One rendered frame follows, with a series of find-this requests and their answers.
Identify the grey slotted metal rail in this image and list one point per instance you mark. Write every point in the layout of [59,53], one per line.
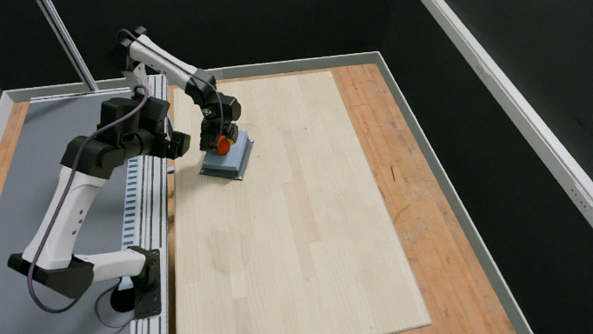
[157,219]

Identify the orange-red peg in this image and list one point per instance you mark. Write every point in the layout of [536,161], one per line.
[224,146]

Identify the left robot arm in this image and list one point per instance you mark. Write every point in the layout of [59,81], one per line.
[143,51]

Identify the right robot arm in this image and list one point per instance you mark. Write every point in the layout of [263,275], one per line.
[51,247]

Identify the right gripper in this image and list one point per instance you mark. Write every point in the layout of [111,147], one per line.
[158,146]

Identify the light blue flat plate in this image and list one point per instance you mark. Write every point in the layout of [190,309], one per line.
[234,156]

